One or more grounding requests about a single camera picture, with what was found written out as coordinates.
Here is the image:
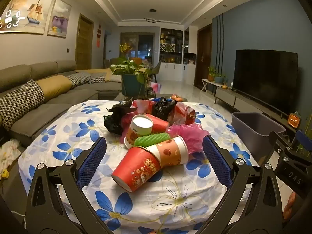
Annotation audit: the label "dark wooden door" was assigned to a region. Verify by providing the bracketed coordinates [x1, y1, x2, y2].
[194, 24, 212, 89]

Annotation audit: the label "small patterned pillow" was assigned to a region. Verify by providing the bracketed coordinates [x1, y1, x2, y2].
[88, 76, 107, 84]

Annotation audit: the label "yellow pillow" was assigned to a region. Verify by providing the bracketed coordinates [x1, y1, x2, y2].
[40, 75, 73, 101]

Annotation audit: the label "large houndstooth pillow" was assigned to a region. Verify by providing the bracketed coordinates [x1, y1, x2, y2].
[0, 79, 46, 131]

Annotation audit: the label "black television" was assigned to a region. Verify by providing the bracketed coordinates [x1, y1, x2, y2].
[233, 49, 298, 121]

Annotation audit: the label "apple print paper cup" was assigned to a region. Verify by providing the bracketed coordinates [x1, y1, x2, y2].
[146, 136, 189, 167]

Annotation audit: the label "grey plastic bin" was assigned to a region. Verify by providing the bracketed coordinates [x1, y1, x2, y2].
[231, 112, 286, 167]

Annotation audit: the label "grey television cabinet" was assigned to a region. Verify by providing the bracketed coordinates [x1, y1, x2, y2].
[215, 86, 293, 127]

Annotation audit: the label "sailboat painting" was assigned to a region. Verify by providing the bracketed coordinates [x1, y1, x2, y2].
[0, 0, 53, 34]

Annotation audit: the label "white side table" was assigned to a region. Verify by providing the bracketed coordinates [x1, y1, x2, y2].
[202, 78, 228, 93]

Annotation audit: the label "white cloth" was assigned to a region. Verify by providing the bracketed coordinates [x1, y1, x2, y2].
[0, 139, 21, 171]

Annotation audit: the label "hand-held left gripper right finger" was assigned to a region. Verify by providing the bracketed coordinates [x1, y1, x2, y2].
[203, 136, 285, 234]

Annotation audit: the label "yellow flowers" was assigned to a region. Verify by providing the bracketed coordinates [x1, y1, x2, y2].
[119, 43, 133, 54]

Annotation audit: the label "blue floral tablecloth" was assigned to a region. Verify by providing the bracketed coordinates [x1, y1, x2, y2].
[18, 99, 255, 234]

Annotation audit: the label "black plastic bag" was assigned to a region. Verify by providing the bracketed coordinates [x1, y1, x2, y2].
[152, 97, 177, 123]
[104, 100, 134, 135]

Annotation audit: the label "orange desk clock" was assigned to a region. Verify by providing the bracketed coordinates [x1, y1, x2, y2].
[288, 112, 301, 128]

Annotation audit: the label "pothos in teal pot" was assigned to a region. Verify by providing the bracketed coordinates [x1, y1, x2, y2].
[110, 57, 152, 97]

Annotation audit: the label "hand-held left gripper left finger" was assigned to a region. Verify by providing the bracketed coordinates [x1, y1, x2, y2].
[24, 136, 108, 234]

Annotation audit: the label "white display cabinet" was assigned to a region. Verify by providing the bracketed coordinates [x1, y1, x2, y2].
[160, 27, 197, 86]

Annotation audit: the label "red paper cup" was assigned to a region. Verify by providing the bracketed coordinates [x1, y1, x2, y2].
[111, 147, 162, 192]
[144, 113, 170, 136]

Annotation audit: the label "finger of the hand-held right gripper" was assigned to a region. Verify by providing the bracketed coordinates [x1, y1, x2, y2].
[269, 131, 296, 156]
[296, 130, 312, 151]

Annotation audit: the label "grey sofa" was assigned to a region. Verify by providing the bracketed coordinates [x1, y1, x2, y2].
[0, 60, 122, 149]

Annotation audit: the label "person's right hand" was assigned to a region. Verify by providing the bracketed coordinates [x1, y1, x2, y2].
[283, 192, 297, 223]

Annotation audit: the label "purple painting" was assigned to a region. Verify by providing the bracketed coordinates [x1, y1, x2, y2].
[47, 0, 72, 38]

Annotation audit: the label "beige printed paper cup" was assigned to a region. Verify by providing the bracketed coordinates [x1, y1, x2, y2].
[124, 114, 153, 150]

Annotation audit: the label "light wooden door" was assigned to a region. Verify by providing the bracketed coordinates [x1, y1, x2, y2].
[75, 13, 94, 71]

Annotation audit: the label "grey dining chair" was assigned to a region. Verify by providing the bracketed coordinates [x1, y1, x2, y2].
[151, 61, 163, 84]

